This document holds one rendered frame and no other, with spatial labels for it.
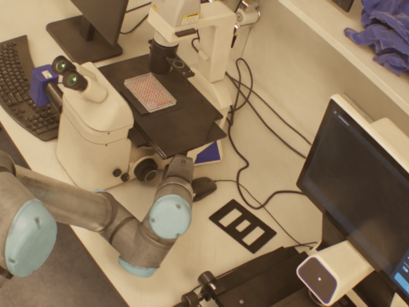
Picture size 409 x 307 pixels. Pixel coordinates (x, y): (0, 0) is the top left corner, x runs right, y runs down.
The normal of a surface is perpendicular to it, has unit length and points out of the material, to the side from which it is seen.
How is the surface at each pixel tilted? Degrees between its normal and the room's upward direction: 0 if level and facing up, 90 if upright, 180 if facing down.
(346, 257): 8
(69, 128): 91
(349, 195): 93
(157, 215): 61
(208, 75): 105
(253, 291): 0
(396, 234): 93
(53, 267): 0
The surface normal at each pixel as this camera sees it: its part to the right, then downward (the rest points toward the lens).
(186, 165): -0.04, 0.30
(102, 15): -0.76, 0.24
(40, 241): 0.80, 0.48
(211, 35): -0.81, 0.40
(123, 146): 0.58, 0.65
